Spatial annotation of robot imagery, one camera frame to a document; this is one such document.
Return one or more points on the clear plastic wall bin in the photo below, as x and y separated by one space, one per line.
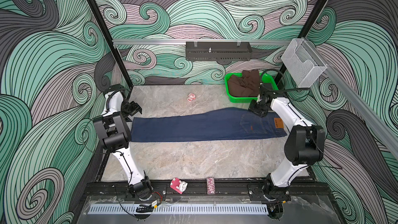
303 62

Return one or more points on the black perforated wall shelf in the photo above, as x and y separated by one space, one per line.
223 52

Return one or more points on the dark blue denim trousers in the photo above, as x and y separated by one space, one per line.
219 125

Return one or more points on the pink white clip object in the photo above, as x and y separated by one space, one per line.
178 185

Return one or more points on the brown folded trousers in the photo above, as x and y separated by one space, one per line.
247 85

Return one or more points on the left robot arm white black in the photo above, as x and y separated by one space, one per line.
115 136

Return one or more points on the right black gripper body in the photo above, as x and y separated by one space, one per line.
258 108

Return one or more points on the horizontal aluminium back rail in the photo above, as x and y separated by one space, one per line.
157 41

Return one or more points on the green plastic basket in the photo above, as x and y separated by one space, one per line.
236 98

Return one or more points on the white slotted cable duct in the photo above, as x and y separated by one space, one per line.
184 208

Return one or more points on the pink dotted cylinder block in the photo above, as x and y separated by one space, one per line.
211 189

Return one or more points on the right aluminium side rail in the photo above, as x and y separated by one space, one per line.
374 122

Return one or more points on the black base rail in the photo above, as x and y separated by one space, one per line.
253 189

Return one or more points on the small pink white toy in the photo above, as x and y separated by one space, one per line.
191 97

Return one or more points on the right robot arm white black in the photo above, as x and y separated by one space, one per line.
305 143

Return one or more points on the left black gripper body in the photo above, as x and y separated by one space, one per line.
128 109

